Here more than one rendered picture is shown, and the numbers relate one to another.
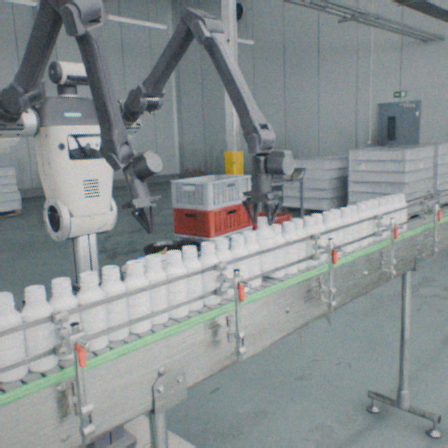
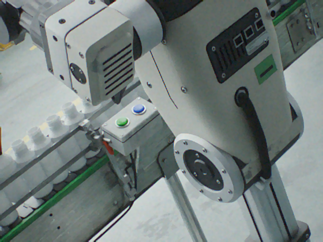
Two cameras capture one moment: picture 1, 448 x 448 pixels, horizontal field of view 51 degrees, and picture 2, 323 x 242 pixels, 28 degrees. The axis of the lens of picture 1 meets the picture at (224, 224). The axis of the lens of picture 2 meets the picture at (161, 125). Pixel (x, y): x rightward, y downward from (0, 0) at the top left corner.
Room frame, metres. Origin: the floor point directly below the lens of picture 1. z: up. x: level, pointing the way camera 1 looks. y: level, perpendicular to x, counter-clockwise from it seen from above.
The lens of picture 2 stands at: (2.73, 0.66, 1.81)
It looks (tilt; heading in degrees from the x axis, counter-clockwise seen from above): 27 degrees down; 195
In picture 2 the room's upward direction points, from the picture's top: 24 degrees counter-clockwise
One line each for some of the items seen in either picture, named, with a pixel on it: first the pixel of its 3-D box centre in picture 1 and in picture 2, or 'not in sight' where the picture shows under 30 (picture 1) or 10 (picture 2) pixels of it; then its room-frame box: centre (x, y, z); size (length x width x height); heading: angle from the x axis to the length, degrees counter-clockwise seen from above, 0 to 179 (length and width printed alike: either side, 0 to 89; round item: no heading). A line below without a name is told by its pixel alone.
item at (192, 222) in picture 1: (213, 216); not in sight; (4.00, 0.08, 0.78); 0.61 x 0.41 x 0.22; 142
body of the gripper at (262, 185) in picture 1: (261, 185); not in sight; (1.41, -0.12, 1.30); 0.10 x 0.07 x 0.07; 46
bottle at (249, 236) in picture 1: (250, 258); (30, 167); (1.36, -0.07, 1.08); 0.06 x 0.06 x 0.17
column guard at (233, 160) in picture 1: (234, 173); not in sight; (11.64, -0.30, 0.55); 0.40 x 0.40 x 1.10; 46
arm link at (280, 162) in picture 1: (272, 153); not in sight; (1.38, -0.15, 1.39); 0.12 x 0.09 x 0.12; 47
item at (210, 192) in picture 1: (212, 191); not in sight; (3.99, 0.09, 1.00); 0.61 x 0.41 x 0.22; 143
